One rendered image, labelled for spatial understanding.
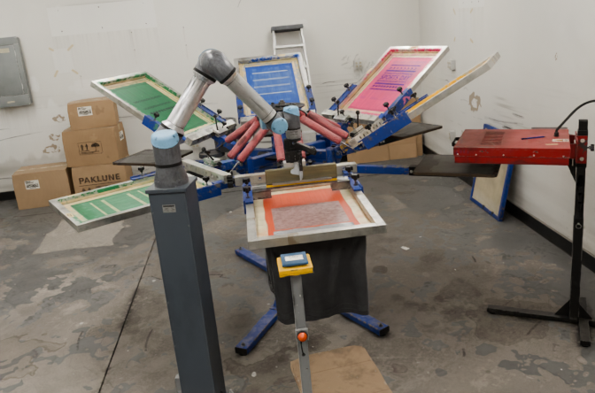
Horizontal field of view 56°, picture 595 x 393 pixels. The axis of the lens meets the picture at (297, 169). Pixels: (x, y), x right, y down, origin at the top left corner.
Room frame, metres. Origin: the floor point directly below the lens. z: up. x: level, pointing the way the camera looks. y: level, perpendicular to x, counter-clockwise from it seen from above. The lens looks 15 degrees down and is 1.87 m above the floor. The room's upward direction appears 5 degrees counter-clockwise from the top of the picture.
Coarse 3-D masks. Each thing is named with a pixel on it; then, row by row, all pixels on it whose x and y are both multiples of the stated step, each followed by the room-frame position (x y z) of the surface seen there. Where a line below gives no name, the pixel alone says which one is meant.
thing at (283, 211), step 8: (296, 192) 2.85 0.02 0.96; (264, 200) 2.77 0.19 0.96; (272, 200) 2.76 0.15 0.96; (280, 200) 2.75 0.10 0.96; (288, 200) 2.73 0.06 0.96; (296, 200) 2.72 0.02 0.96; (264, 208) 2.64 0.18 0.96; (272, 208) 2.63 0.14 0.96; (280, 208) 2.62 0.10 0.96; (288, 208) 2.61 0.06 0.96; (296, 208) 2.60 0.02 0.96; (304, 208) 2.59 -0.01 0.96; (272, 216) 2.52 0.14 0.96; (280, 216) 2.51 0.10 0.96; (288, 216) 2.50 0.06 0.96; (296, 216) 2.49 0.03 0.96; (304, 216) 2.48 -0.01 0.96; (272, 224) 2.41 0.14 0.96; (280, 224) 2.40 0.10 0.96; (288, 224) 2.39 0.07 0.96; (296, 224) 2.38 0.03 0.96; (304, 224) 2.37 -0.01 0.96; (312, 224) 2.36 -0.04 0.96; (272, 232) 2.31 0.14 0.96
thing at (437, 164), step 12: (432, 156) 3.35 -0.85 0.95; (444, 156) 3.33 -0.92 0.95; (360, 168) 3.37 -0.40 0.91; (372, 168) 3.34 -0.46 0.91; (384, 168) 3.31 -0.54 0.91; (396, 168) 3.27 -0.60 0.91; (408, 168) 3.24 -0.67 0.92; (420, 168) 3.11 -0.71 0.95; (432, 168) 3.08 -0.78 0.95; (444, 168) 3.06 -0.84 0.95; (456, 168) 3.04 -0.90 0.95; (468, 168) 3.02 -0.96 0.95; (480, 168) 3.00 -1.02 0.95; (492, 168) 2.98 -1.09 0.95
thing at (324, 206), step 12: (300, 192) 2.85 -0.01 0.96; (312, 192) 2.83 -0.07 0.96; (324, 192) 2.81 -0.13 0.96; (336, 192) 2.79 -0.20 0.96; (312, 204) 2.63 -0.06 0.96; (324, 204) 2.61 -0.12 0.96; (336, 204) 2.59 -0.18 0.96; (312, 216) 2.47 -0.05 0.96; (324, 216) 2.45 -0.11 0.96; (336, 216) 2.43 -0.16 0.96; (348, 216) 2.42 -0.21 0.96
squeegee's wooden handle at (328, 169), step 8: (280, 168) 2.66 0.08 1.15; (288, 168) 2.65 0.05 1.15; (304, 168) 2.66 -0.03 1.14; (312, 168) 2.66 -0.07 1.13; (320, 168) 2.66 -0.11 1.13; (328, 168) 2.67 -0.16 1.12; (272, 176) 2.64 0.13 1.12; (280, 176) 2.65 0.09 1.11; (288, 176) 2.65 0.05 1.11; (296, 176) 2.65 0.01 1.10; (304, 176) 2.66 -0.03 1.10; (312, 176) 2.66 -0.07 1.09; (320, 176) 2.66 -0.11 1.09; (328, 176) 2.67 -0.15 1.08; (336, 176) 2.67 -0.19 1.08; (272, 184) 2.64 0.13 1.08
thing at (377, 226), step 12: (360, 192) 2.65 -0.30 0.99; (252, 204) 2.61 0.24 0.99; (360, 204) 2.52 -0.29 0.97; (252, 216) 2.44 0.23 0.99; (372, 216) 2.30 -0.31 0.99; (252, 228) 2.29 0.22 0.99; (336, 228) 2.19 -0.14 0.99; (348, 228) 2.18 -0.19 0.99; (360, 228) 2.18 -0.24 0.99; (372, 228) 2.19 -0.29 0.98; (384, 228) 2.19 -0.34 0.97; (252, 240) 2.15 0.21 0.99; (264, 240) 2.15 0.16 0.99; (276, 240) 2.15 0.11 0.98; (288, 240) 2.16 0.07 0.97; (300, 240) 2.16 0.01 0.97; (312, 240) 2.17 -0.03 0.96; (324, 240) 2.17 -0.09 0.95
